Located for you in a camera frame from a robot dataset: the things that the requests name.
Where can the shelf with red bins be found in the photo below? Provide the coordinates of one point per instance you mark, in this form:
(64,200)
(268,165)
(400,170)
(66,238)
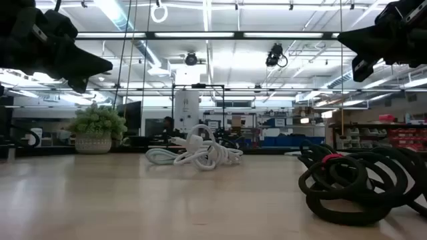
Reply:
(403,136)

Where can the black overhead light bar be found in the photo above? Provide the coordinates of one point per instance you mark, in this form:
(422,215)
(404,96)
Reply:
(150,35)

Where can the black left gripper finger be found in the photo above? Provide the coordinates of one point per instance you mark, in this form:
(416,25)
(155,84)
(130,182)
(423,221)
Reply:
(80,61)
(81,85)

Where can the white column with signs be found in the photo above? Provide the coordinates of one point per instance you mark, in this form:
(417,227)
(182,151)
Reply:
(187,106)

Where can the black monitor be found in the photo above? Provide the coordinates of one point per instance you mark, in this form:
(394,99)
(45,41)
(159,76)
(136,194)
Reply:
(133,116)

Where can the thin vertical pole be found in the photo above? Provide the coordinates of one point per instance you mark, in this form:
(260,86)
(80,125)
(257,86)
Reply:
(341,100)

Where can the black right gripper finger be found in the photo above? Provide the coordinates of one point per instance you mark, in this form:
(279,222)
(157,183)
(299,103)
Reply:
(362,68)
(370,40)

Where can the black ceiling-mounted camera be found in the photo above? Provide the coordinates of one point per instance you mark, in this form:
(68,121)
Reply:
(191,58)
(275,55)

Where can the person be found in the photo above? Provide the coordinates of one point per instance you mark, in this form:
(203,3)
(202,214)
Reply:
(168,123)

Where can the green plant in woven pot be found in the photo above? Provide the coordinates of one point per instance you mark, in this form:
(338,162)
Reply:
(93,143)

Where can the black background rig frame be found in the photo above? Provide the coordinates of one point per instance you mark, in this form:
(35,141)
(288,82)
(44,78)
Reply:
(198,85)

